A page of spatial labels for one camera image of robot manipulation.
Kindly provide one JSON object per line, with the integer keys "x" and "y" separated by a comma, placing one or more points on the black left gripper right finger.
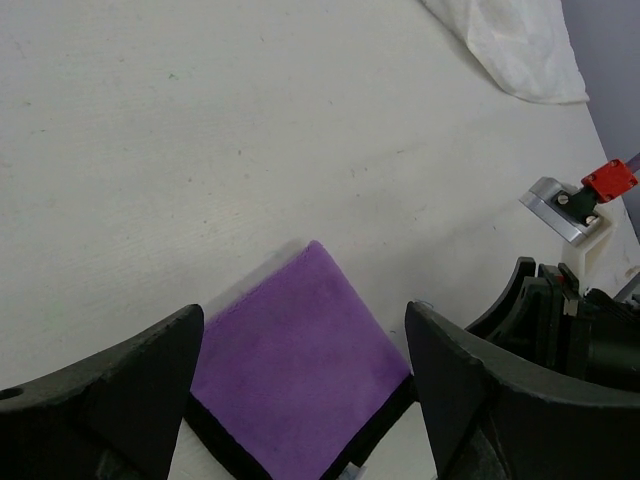
{"x": 490, "y": 414}

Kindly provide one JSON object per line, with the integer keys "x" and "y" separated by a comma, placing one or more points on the purple and black towel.
{"x": 296, "y": 379}

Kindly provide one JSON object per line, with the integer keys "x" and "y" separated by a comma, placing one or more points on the white towel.
{"x": 524, "y": 46}

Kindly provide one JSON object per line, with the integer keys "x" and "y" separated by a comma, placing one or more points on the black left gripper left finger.
{"x": 113, "y": 415}

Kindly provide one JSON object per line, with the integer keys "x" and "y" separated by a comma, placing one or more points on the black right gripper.
{"x": 588, "y": 337}

